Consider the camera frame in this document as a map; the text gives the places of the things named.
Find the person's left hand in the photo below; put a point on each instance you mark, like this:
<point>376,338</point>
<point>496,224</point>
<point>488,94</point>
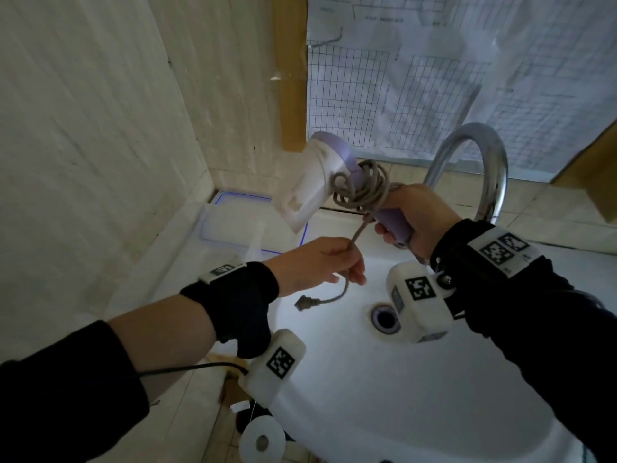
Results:
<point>318,265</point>

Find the person's right hand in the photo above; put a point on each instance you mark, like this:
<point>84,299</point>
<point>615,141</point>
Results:
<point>426,212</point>

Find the clear box blue rim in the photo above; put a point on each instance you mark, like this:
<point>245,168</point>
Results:
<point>236,226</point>

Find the person's left forearm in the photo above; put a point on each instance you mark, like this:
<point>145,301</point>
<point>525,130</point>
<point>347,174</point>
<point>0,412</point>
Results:
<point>164,337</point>

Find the person's right forearm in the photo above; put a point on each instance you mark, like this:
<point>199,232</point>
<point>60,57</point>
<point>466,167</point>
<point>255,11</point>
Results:
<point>544,342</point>

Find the chrome curved faucet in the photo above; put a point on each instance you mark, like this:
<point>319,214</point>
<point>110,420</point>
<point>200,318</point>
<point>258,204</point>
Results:
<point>496,163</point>

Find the metal sink drain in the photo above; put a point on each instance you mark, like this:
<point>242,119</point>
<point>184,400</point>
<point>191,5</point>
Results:
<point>385,319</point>

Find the gridded paper sheets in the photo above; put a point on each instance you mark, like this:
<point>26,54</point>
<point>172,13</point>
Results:
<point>434,91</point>

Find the white ceramic sink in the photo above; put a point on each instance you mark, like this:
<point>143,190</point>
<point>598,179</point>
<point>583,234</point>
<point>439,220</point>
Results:
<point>385,395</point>

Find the white toilet paper roll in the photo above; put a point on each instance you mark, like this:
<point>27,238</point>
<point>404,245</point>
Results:
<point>250,441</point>

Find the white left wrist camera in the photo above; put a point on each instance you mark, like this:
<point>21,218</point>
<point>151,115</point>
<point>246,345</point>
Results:
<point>275,366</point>

